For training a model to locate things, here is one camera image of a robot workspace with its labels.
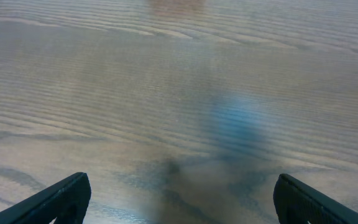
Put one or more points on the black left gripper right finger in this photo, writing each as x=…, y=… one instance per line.
x=297, y=203

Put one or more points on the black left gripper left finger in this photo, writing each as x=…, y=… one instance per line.
x=64, y=202

